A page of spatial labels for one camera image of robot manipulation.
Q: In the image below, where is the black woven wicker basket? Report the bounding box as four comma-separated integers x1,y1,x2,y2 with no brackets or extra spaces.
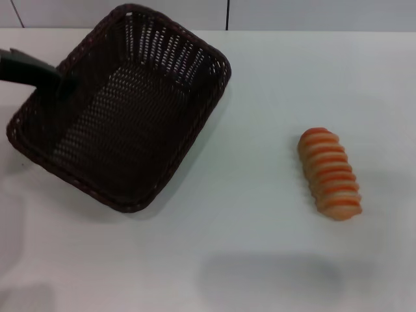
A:
6,3,233,215

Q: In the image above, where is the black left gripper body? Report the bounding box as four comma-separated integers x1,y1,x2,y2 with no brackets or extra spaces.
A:
0,47,63,92

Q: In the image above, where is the orange striped bread roll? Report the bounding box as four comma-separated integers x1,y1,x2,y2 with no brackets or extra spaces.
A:
298,127,363,222

